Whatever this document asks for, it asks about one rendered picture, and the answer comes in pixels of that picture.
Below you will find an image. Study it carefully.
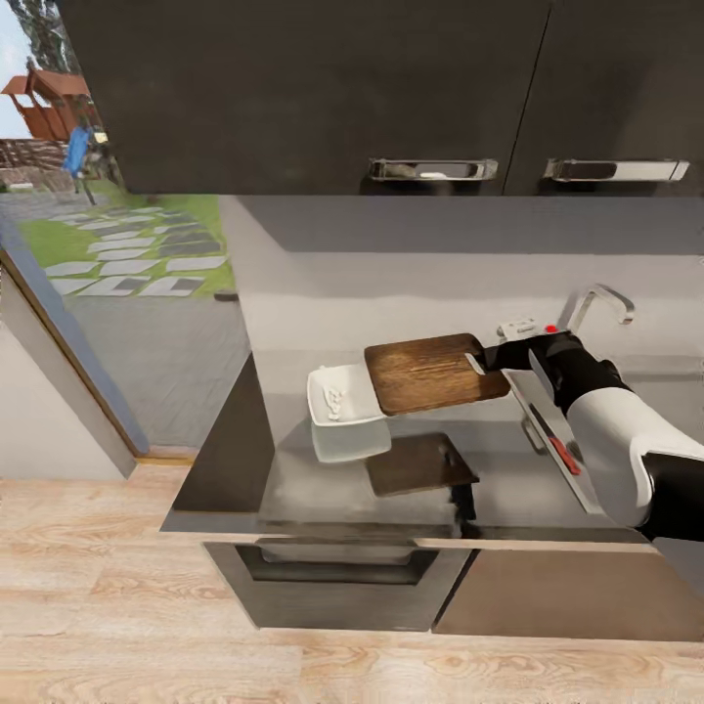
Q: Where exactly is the parer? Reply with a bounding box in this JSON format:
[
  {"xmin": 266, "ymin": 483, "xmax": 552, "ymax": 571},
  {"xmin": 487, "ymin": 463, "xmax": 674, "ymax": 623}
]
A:
[{"xmin": 531, "ymin": 405, "xmax": 581, "ymax": 475}]

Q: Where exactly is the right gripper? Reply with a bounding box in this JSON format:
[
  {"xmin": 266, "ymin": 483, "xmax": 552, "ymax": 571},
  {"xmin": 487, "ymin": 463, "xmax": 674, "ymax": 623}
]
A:
[{"xmin": 474, "ymin": 339, "xmax": 524, "ymax": 372}]

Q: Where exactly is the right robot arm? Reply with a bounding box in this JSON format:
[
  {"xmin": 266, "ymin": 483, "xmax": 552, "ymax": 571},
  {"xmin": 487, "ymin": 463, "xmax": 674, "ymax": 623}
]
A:
[{"xmin": 474, "ymin": 316, "xmax": 704, "ymax": 598}]

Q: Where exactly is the cutting board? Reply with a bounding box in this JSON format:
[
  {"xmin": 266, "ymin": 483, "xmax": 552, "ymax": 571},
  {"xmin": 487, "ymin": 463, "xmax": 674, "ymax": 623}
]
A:
[{"xmin": 364, "ymin": 333, "xmax": 511, "ymax": 417}]

